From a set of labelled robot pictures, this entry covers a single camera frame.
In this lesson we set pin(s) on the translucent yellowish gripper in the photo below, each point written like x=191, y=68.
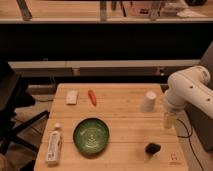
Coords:
x=169, y=119

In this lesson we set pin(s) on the black eraser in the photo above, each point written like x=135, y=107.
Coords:
x=152, y=148

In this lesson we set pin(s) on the green ceramic bowl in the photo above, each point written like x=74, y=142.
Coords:
x=91, y=136

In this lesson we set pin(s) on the orange carrot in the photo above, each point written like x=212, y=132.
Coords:
x=92, y=97

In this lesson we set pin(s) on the white tube with cap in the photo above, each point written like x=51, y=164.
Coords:
x=54, y=146

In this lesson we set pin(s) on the black office chair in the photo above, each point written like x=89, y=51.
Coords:
x=13, y=94

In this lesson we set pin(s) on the wooden shelf rail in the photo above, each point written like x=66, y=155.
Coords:
x=100, y=68

